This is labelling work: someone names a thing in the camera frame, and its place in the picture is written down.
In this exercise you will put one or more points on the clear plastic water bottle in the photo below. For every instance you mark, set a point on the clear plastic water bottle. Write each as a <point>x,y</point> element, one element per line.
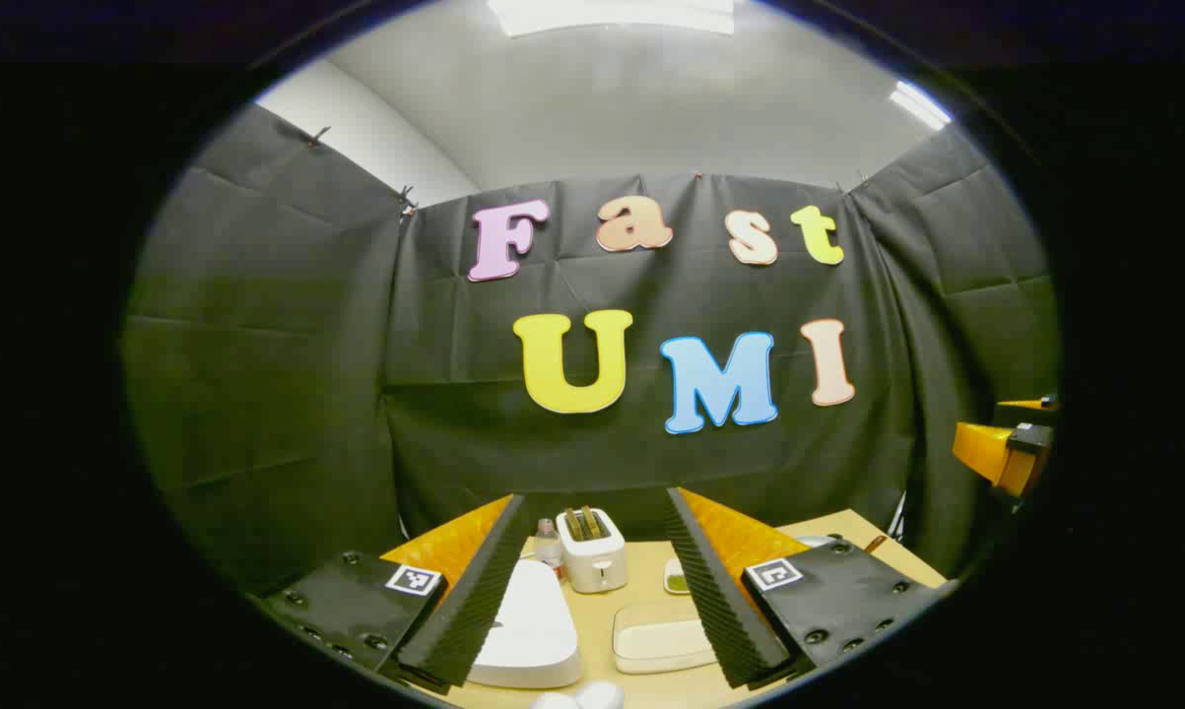
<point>550,551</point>

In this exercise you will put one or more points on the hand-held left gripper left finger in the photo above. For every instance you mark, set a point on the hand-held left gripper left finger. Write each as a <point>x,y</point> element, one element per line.
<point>474,601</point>

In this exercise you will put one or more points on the white metal stand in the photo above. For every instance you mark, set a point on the white metal stand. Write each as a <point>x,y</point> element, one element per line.
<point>899,517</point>

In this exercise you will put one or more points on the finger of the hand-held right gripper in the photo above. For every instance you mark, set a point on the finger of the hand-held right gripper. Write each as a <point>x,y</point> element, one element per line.
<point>1025,405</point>
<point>986,448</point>

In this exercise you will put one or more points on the white rice cooker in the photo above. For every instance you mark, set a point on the white rice cooker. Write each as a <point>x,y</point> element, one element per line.
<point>533,630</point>

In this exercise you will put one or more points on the black backdrop cloth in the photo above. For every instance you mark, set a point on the black backdrop cloth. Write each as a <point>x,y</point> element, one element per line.
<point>356,374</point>

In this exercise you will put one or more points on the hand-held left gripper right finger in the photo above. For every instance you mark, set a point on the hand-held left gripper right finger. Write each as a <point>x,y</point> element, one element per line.
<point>720,601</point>

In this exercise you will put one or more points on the brown toast slice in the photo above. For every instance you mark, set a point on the brown toast slice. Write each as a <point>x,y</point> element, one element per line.
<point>593,521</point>
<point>573,525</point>

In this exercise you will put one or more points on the white toaster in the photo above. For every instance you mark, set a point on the white toaster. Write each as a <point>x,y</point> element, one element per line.
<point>592,566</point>

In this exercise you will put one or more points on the clear rice container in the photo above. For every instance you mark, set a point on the clear rice container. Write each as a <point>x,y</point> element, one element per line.
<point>656,640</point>

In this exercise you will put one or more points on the small ceiling light panel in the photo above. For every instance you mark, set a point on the small ceiling light panel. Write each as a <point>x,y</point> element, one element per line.
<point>919,104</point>

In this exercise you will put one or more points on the large ceiling light panel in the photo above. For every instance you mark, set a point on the large ceiling light panel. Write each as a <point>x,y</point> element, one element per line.
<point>612,15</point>

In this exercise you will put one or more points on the white divided grain dish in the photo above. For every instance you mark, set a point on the white divided grain dish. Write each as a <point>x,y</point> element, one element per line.
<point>678,579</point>

